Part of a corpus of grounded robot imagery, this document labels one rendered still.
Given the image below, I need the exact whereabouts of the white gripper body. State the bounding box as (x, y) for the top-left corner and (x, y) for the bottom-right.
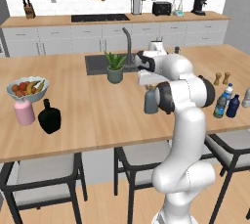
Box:
(137, 70), (168, 88)

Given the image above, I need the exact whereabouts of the tray with clear bottles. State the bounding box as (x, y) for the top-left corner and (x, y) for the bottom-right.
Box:
(171, 0), (186, 18)

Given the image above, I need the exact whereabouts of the green plant in grey pot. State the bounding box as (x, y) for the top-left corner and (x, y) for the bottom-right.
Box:
(104, 51), (128, 85)

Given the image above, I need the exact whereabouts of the dark grey tap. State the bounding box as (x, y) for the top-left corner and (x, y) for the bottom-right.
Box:
(121, 26), (140, 71)

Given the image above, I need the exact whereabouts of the dark grey sink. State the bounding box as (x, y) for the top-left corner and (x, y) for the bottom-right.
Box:
(84, 53), (145, 76)

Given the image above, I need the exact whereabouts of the wooden salt shaker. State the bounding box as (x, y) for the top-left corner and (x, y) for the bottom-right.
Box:
(213, 71), (223, 86)

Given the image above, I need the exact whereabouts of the black toaster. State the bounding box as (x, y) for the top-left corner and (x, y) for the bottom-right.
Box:
(151, 0), (173, 18)

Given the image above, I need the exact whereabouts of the silver kettle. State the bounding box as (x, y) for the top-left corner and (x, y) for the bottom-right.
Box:
(130, 0), (145, 17)

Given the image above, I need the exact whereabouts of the green plastic bottle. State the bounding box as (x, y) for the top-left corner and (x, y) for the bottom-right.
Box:
(212, 93), (228, 119)

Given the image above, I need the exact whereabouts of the wooden pepper shaker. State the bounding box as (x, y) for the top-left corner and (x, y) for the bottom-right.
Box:
(222, 71), (231, 86)

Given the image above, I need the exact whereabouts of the black hob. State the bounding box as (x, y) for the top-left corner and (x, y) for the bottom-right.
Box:
(70, 13), (132, 23)

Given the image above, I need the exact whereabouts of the clear bottle with blue label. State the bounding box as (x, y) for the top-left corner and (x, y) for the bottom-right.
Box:
(224, 82), (235, 104)

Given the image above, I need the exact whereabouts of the black stool with grey seat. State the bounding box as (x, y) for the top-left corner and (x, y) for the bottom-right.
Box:
(0, 152), (89, 224)
(113, 139), (180, 224)
(204, 129), (250, 224)

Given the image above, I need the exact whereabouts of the dark blue bottle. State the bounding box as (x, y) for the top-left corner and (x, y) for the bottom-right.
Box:
(226, 94), (241, 119)

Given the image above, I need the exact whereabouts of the black coffee machine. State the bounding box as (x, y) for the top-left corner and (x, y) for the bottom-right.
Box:
(189, 0), (210, 17)

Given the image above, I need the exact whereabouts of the grey base cupboard run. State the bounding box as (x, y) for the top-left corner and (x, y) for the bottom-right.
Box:
(0, 19), (230, 59)

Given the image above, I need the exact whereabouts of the pale grey bottle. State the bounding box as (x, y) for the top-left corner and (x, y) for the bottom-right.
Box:
(241, 86), (250, 109)

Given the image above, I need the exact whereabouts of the black glass bottle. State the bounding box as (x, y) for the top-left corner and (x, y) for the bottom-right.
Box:
(37, 98), (63, 135)

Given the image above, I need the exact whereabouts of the yellow banana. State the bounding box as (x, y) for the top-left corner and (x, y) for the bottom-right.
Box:
(25, 79), (46, 95)

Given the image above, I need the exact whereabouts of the white fruit bowl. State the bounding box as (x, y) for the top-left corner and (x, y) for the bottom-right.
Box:
(5, 75), (50, 104)

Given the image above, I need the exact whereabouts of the wooden knife block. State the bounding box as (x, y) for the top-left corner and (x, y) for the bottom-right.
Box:
(21, 0), (37, 20)

